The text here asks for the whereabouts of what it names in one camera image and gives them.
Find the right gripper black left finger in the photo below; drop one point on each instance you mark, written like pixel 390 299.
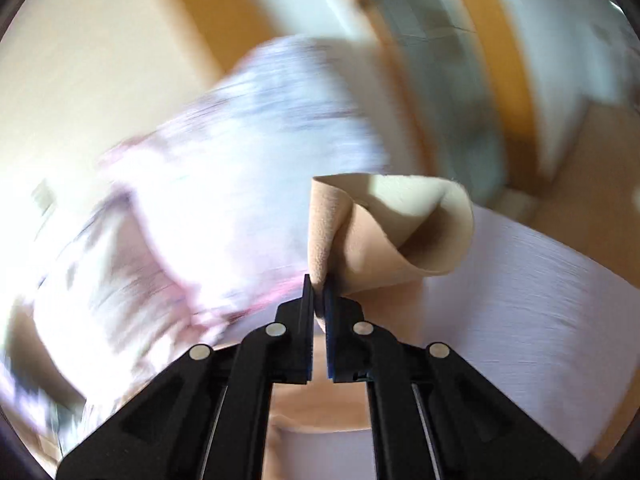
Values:
pixel 205 416

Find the lavender bed sheet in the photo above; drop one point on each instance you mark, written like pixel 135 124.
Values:
pixel 552 329

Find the tan fleece garment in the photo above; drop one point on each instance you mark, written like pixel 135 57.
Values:
pixel 368 231

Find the white floral pillow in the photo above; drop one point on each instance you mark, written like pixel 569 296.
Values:
pixel 168 239

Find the wooden window frame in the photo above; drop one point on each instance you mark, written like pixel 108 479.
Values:
pixel 443 82

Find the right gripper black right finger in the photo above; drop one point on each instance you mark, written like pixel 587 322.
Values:
pixel 433 415

